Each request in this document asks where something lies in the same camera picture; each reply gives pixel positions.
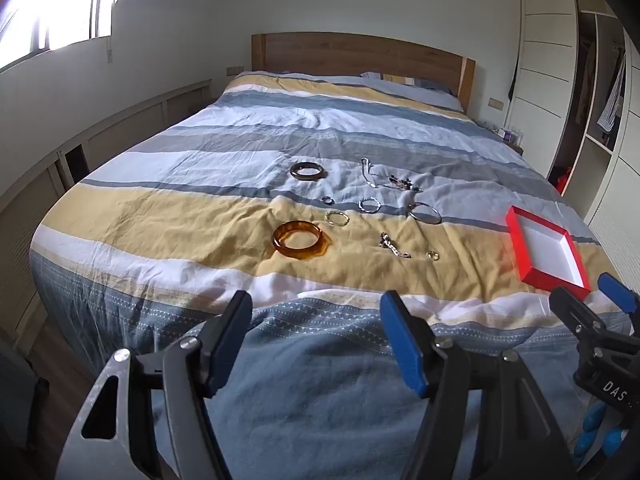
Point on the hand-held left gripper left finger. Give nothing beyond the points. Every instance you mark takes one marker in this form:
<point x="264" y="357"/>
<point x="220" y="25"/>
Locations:
<point x="239" y="320"/>

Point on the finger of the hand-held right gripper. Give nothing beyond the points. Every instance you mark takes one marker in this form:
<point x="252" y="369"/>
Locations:
<point x="616" y="287"/>
<point x="575" y="312"/>

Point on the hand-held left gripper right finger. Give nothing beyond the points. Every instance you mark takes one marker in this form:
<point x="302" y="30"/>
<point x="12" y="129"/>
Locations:
<point x="400" y="340"/>

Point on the red cardboard box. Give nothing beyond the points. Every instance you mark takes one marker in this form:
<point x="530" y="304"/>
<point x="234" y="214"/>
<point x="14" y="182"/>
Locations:
<point x="547" y="255"/>

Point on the amber resin bangle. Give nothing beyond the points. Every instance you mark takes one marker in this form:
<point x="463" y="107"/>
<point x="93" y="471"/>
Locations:
<point x="282" y="247"/>

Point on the large thin silver bangle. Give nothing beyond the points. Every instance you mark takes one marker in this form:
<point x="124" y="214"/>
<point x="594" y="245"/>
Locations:
<point x="424" y="203"/>

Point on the person's right hand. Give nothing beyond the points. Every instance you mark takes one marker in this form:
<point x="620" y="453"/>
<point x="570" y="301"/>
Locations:
<point x="595" y="435"/>

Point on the red item in wardrobe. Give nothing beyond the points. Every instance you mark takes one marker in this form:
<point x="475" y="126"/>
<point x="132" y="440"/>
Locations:
<point x="562" y="179"/>

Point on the dark brown bangle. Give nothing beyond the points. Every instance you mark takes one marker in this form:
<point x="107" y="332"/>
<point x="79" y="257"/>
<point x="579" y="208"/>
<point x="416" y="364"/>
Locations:
<point x="307" y="178"/>

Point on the wooden nightstand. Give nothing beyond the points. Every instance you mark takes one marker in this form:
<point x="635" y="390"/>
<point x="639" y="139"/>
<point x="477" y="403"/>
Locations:
<point x="515" y="149"/>

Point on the striped hanging shirt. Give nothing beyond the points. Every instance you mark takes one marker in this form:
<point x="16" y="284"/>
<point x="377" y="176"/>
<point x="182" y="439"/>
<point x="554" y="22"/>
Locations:
<point x="611" y="105"/>

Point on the small box on nightstand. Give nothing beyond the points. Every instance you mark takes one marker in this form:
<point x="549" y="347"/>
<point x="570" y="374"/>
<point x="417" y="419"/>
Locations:
<point x="509" y="135"/>

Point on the striped duvet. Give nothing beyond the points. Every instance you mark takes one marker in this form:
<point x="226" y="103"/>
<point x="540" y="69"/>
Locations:
<point x="300" y="125"/>

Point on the brown hanging garment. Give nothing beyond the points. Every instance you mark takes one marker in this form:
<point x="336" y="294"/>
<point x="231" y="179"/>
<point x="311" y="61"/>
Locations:
<point x="588" y="85"/>

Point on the white wardrobe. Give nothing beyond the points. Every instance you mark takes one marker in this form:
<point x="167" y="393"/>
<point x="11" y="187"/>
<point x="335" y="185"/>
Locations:
<point x="545" y="60"/>

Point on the grey pillow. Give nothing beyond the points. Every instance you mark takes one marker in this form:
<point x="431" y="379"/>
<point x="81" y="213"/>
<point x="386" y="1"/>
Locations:
<point x="425" y="91"/>

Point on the wooden headboard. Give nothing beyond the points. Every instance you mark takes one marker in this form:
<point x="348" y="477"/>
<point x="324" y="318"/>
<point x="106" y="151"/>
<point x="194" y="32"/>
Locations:
<point x="350" y="52"/>

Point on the window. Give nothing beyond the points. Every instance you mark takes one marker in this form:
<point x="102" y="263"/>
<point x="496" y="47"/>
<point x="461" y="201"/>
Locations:
<point x="50" y="5"/>

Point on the low wall cabinets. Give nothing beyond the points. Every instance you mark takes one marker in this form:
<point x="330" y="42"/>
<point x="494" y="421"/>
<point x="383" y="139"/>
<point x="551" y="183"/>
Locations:
<point x="110" y="130"/>

